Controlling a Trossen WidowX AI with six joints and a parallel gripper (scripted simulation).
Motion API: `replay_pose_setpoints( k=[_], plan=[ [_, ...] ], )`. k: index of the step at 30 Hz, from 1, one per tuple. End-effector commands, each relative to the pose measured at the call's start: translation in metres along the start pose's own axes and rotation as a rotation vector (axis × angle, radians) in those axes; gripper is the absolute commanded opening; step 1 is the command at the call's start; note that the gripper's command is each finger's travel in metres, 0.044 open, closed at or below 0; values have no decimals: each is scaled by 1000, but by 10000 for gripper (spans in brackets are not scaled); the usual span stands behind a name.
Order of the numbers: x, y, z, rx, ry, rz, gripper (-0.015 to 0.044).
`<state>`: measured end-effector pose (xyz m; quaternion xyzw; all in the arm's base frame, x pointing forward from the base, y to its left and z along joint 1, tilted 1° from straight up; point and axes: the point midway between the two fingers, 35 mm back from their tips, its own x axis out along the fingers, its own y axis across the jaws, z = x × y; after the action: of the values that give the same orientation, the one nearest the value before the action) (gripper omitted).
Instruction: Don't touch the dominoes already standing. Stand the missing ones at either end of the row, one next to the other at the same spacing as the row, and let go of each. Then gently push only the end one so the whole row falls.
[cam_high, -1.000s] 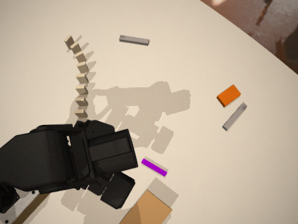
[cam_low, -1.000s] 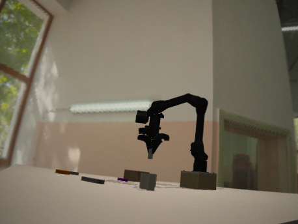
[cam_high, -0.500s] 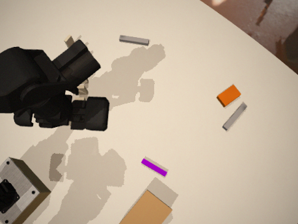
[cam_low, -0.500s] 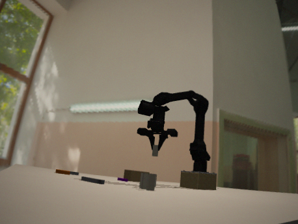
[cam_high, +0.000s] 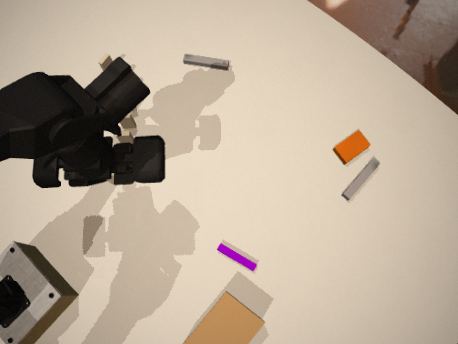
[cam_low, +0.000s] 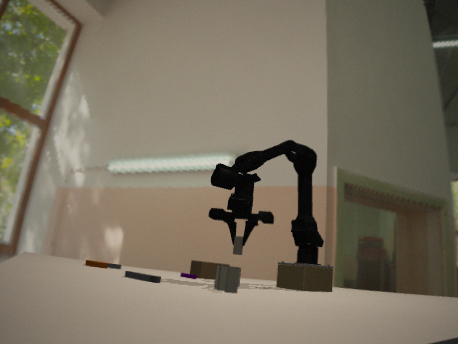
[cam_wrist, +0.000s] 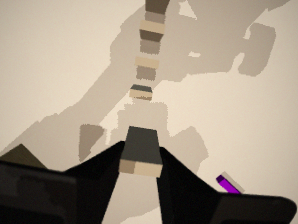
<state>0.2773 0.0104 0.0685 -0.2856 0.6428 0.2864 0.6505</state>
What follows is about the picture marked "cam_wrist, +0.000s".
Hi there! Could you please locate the tan domino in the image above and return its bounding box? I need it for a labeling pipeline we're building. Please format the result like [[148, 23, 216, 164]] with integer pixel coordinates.
[[118, 126, 163, 178], [145, 0, 170, 15], [129, 84, 153, 101], [134, 56, 160, 69], [139, 19, 166, 42]]

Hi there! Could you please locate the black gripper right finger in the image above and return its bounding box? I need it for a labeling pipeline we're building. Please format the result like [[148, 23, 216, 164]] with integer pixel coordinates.
[[156, 146, 297, 224]]

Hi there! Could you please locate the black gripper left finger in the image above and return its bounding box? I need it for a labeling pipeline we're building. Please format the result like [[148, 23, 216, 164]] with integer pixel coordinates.
[[0, 141, 125, 224]]

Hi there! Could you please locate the purple rectangular block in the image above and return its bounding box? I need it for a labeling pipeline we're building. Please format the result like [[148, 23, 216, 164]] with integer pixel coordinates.
[[216, 175, 241, 194]]

